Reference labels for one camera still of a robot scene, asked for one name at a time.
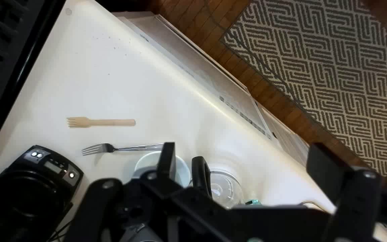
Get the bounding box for white lower kitchen cabinets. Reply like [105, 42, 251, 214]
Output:
[111, 11, 311, 168]

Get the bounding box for clear glass jar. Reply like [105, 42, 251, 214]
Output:
[208, 165, 247, 211]

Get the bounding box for black dish rack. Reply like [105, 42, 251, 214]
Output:
[0, 0, 67, 172]

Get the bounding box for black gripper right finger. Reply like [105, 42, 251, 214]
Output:
[306, 141, 384, 242]

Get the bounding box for wooden fork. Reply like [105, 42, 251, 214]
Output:
[66, 116, 137, 130]

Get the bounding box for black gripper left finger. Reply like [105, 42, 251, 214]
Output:
[63, 141, 191, 242]

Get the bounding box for black coffee maker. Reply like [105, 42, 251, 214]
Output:
[0, 144, 86, 242]

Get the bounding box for patterned grey rug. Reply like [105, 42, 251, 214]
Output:
[219, 0, 387, 179]

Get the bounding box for white bowl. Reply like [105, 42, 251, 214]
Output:
[131, 149, 191, 189]

